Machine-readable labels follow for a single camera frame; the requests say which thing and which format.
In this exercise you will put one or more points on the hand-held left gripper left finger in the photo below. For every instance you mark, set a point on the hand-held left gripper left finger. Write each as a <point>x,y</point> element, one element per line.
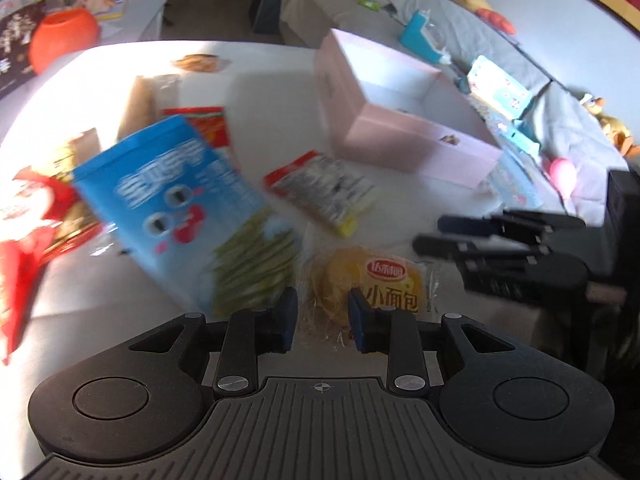
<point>287,317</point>

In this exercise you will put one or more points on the green small packet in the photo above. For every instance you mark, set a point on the green small packet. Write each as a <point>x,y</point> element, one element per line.
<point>369,5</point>

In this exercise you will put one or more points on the pink plush toy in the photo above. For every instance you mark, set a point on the pink plush toy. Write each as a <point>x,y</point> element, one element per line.
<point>97,0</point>

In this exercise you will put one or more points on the small blue paper box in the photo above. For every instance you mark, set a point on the small blue paper box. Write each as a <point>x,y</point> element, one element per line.
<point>520,137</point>

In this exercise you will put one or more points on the blue snack bag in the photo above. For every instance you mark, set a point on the blue snack bag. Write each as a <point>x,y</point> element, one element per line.
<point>175,195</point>

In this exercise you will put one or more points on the red and white snack packet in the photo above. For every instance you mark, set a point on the red and white snack packet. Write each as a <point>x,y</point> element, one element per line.
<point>322,192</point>

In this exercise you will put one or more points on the small clear snack packet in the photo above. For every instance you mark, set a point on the small clear snack packet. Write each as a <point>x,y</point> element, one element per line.
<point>200,63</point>

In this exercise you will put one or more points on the pink cardboard box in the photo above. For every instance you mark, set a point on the pink cardboard box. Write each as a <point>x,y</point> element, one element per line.
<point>400,135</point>

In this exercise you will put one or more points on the pink balloon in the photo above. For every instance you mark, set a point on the pink balloon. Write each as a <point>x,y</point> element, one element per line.
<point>565,177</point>

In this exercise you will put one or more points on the light blue printed sheet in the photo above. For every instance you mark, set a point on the light blue printed sheet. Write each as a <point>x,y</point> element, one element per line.
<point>517,182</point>

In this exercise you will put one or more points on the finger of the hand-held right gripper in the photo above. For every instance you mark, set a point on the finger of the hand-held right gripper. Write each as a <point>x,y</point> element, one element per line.
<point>440,246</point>
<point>465,225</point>

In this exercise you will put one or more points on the clear brown bread packet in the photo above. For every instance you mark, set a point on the clear brown bread packet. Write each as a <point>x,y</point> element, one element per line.
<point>142,105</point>

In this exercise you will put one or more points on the blue plastic container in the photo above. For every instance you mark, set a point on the blue plastic container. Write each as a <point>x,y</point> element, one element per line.
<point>420,35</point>

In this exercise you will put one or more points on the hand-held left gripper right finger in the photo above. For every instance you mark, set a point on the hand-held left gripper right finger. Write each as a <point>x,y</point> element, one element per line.
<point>358,320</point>

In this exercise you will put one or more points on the yellow bread packet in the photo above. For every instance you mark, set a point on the yellow bread packet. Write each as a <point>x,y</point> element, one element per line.
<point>370,280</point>

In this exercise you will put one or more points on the grey covered sofa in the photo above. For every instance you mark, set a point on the grey covered sofa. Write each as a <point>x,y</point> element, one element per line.
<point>500,45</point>

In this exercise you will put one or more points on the light blue printed card box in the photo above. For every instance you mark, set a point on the light blue printed card box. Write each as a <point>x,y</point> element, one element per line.
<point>497,85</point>

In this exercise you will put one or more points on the orange bowl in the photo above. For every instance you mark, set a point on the orange bowl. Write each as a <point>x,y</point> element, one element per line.
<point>62,40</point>

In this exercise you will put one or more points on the long red snack packet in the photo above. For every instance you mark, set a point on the long red snack packet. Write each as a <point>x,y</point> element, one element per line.
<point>210,127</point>

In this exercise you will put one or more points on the white side table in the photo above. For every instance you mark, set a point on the white side table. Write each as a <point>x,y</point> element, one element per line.
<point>137,17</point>

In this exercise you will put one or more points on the black printed box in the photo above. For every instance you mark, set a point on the black printed box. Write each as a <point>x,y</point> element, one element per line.
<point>12,50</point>

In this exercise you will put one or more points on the dark cloth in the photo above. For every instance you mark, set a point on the dark cloth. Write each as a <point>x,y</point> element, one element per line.
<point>622,220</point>

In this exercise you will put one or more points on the yellow brown plush toy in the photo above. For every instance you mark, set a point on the yellow brown plush toy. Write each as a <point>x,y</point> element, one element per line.
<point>612,127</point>

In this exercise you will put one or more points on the red snack pouch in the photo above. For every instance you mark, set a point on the red snack pouch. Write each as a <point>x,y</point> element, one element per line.
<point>30,220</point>

